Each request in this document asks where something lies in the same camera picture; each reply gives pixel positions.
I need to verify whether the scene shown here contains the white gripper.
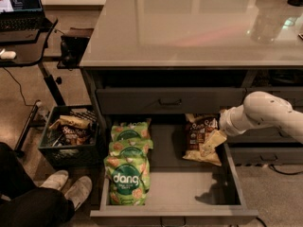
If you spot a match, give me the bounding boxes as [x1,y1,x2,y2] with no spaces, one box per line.
[200,106,249,157]

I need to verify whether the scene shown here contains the brown sea salt chip bag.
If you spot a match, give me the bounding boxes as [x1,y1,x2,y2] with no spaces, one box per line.
[183,113,222,166]

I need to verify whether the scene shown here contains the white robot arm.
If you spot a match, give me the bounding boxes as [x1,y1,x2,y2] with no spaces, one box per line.
[215,91,303,144]

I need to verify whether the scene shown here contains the open grey middle drawer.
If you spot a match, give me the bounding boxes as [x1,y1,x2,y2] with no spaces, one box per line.
[91,114,258,227]

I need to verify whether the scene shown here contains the back green dang chip bag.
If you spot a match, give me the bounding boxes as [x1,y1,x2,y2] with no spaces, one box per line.
[111,119,151,142]

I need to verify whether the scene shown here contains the green dang chip bag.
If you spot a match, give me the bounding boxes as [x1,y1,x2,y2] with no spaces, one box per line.
[109,138,153,157]
[104,156,151,205]
[111,119,151,142]

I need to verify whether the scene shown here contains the front green dang chip bag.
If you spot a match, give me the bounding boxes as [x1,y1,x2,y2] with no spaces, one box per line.
[104,156,151,205]

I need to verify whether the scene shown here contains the middle green dang chip bag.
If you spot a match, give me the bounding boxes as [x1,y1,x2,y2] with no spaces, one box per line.
[109,138,153,157]

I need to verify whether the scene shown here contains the grey top drawer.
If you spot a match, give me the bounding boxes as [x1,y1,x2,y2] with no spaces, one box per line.
[96,87,244,114]

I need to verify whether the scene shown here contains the grey counter cabinet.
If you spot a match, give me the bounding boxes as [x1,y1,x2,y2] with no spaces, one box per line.
[79,0,303,227]

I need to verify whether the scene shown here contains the cream chip bag in crate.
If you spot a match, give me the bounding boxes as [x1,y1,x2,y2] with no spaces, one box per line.
[49,115,91,130]

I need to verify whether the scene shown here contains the brown chip bag in crate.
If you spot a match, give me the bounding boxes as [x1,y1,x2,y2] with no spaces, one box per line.
[60,126,91,146]

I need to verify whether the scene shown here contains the dark green plastic crate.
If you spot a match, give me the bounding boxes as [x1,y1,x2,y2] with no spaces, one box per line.
[38,105,102,168]

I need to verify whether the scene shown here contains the right white shoe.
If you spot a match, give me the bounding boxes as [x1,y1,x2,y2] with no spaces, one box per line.
[64,176,93,211]

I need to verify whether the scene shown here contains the white shoe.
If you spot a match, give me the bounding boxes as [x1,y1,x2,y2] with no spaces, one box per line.
[42,170,69,190]
[64,176,93,211]

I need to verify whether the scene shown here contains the left white shoe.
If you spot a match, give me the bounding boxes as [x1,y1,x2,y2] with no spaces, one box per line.
[42,170,69,190]

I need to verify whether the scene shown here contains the black clamp device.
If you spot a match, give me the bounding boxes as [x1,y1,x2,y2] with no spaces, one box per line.
[57,27,94,69]

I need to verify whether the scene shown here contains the black trouser legs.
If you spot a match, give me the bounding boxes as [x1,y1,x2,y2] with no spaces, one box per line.
[0,143,75,227]

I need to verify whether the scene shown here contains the black side desk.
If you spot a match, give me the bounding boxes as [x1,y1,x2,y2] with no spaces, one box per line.
[0,16,65,158]

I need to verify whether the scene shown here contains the white computer mouse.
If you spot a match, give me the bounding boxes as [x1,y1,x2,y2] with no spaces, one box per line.
[0,50,16,60]

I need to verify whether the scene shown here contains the open laptop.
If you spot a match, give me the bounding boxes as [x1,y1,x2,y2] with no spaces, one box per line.
[0,0,45,45]

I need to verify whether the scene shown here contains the black floor cable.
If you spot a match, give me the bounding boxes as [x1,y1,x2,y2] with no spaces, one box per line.
[268,164,303,176]

